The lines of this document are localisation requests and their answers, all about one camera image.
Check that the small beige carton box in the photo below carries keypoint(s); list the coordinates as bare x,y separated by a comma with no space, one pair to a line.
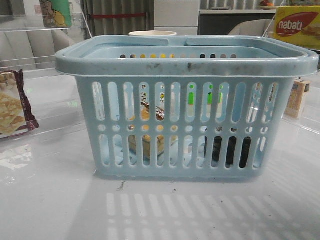
297,98

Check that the clear acrylic right display shelf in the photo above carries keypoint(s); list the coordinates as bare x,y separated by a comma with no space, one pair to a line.
269,89

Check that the clear acrylic left display shelf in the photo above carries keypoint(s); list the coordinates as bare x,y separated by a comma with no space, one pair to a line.
27,45

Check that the yellow nabati wafer box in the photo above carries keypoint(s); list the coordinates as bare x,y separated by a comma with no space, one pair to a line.
298,25

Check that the packaged bread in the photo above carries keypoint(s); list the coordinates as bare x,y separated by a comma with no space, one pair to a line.
146,139

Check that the fruit plate on counter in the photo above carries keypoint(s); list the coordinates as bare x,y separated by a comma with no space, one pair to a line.
266,5

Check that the dark tissue pack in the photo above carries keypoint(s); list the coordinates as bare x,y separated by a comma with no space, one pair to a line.
231,150

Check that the clear acrylic display shelf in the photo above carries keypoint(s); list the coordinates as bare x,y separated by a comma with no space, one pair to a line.
27,45
269,89

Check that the yellow popcorn paper cup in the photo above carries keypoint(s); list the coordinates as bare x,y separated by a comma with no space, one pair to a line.
152,33

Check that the brown cracker snack bag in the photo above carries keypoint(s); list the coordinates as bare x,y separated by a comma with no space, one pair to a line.
16,117

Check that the light blue plastic basket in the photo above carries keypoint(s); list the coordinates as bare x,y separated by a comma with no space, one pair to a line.
194,79

